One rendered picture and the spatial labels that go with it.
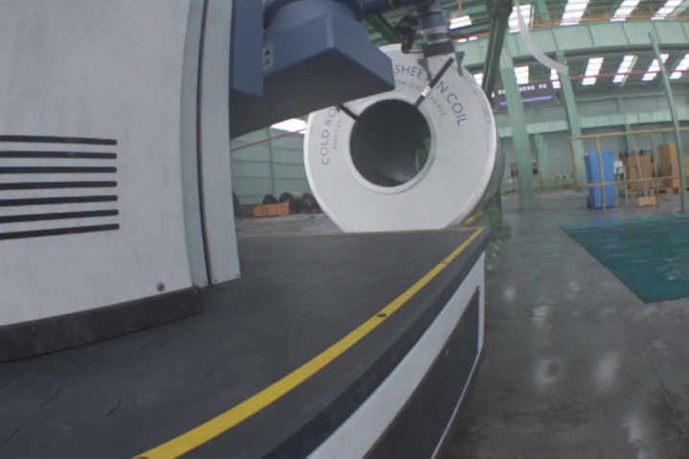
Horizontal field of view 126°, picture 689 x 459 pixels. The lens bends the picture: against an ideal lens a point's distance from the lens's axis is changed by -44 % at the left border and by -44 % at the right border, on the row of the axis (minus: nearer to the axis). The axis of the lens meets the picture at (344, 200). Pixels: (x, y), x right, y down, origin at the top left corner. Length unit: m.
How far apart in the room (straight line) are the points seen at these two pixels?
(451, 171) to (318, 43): 1.22
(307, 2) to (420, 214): 1.28
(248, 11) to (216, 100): 0.22
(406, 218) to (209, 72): 1.38
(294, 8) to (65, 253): 0.58
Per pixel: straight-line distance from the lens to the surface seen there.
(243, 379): 0.21
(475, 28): 7.18
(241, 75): 0.58
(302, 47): 0.56
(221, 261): 0.49
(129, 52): 0.35
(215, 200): 0.49
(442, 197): 1.65
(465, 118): 1.66
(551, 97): 16.17
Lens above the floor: 0.45
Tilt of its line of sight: 1 degrees up
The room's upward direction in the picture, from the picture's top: 5 degrees counter-clockwise
